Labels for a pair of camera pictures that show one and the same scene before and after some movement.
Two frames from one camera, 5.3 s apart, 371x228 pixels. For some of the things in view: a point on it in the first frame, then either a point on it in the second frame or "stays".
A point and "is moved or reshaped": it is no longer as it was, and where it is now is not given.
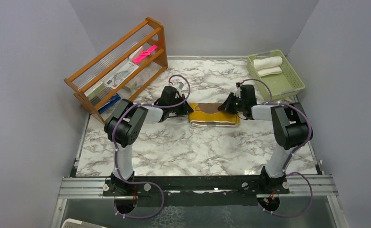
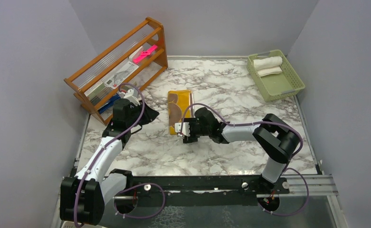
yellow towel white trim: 207,114 is moved or reshaped
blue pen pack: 116,98 stays
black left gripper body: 177,110 → 135,111
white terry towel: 268,66 stays
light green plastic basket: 272,67 stays
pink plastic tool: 144,53 stays
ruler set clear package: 117,79 stays
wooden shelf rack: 100,86 stays
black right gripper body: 240,103 → 196,131
